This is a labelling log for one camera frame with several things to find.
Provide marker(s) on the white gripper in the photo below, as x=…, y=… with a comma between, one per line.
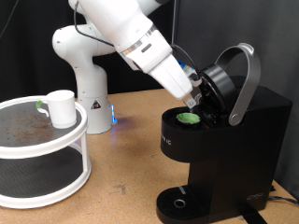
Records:
x=173, y=77

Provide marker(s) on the coffee pod with green lid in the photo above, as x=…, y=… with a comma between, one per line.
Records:
x=188, y=118

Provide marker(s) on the black Keurig coffee machine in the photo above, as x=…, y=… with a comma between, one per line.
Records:
x=243, y=149

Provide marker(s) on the white mug with green tape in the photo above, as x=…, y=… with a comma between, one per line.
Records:
x=62, y=109

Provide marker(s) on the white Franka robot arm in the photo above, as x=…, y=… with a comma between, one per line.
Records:
x=124, y=21

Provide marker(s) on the black tape strip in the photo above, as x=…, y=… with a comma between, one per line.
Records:
x=253, y=217

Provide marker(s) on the white two-tier turntable stand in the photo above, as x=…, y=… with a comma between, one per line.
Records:
x=37, y=174

